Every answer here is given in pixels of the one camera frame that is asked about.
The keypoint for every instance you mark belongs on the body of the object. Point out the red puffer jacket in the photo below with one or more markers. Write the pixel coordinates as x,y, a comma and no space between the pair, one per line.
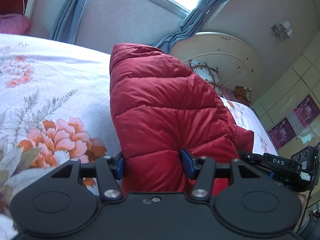
160,106

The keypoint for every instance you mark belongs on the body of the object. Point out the white floral bed sheet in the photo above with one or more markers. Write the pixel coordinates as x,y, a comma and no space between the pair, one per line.
55,106

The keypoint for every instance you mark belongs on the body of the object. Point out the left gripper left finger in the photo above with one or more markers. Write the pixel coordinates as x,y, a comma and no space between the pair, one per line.
117,166

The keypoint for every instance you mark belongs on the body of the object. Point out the wall lamp fixture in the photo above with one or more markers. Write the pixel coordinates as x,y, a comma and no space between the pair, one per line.
282,31

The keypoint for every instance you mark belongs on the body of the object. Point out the studded patterned pillow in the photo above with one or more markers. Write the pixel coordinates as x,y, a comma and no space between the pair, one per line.
208,73

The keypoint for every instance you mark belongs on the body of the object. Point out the cream round headboard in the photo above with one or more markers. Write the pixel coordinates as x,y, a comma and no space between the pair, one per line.
237,62

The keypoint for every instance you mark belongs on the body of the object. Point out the purple wall poster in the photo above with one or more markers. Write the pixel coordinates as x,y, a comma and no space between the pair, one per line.
282,133
306,111

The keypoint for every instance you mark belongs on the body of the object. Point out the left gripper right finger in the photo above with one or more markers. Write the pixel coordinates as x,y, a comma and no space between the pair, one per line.
190,164

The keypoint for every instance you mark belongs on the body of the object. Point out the person's right hand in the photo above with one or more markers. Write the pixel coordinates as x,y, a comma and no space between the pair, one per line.
304,217

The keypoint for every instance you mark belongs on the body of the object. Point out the right blue-grey curtain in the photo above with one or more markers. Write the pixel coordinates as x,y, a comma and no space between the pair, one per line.
189,26

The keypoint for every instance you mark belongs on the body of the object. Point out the red patterned pillow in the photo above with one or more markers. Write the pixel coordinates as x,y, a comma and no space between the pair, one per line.
243,95

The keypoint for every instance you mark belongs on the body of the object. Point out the blue-grey curtain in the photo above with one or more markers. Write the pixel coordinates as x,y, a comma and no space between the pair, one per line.
189,26
66,26

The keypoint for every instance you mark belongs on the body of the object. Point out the left blue-grey curtain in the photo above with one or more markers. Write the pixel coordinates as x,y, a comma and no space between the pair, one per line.
66,26

